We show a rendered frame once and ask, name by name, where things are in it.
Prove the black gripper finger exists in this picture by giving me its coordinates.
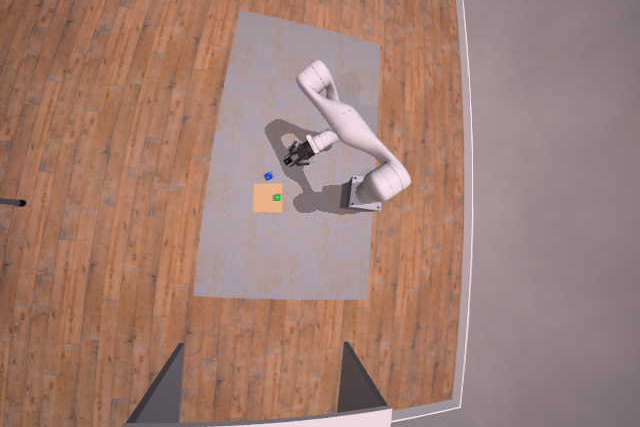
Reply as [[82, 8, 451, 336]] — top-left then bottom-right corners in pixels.
[[287, 154, 310, 167], [284, 141, 302, 160]]

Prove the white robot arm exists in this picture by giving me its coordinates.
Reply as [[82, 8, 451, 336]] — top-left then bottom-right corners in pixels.
[[296, 60, 411, 204]]

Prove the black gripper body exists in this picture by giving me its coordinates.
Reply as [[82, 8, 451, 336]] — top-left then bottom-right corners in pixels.
[[296, 140, 315, 160]]

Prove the peach flat square mat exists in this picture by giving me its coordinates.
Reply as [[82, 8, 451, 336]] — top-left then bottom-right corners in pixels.
[[253, 183, 282, 212]]

